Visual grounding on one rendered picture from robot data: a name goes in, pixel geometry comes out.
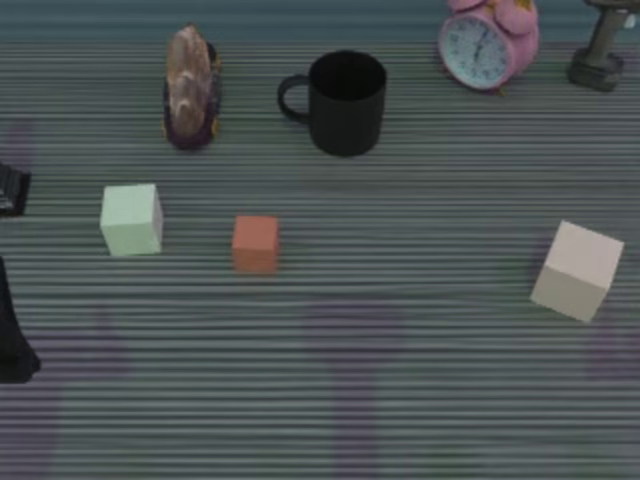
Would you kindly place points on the black mug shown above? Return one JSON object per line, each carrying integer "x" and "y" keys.
{"x": 345, "y": 107}

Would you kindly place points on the orange cube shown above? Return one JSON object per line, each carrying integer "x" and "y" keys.
{"x": 255, "y": 245}

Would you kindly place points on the pink alarm clock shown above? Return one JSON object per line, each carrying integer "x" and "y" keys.
{"x": 482, "y": 45}

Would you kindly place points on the light green cube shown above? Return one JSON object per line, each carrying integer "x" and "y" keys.
{"x": 131, "y": 220}

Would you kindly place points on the beige cube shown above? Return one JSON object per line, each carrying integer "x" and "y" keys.
{"x": 575, "y": 272}

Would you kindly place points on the brown seashell on stand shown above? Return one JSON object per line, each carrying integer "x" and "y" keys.
{"x": 190, "y": 90}

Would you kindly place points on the grey dumbbell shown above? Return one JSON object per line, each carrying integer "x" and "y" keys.
{"x": 597, "y": 55}

